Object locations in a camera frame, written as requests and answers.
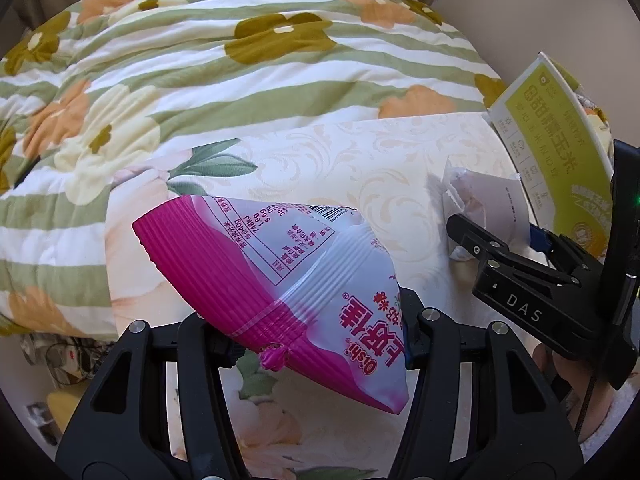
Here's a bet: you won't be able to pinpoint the floral green striped quilt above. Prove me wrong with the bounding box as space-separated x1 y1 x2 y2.
1 0 504 339

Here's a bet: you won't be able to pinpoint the white paper receipt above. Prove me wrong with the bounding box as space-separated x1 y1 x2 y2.
442 159 530 254

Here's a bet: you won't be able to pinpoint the tangled cables and chargers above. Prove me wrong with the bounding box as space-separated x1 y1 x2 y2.
19 334 120 388

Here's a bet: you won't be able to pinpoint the green white cardboard box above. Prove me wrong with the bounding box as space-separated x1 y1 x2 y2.
475 52 613 260

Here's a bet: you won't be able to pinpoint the pink white Oishi bag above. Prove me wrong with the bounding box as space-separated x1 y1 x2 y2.
132 195 409 414

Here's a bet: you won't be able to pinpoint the person's right hand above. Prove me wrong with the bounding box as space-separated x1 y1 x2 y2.
533 344 615 412

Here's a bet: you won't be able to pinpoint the yellow stool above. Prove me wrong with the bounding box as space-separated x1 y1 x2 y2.
46 382 90 432

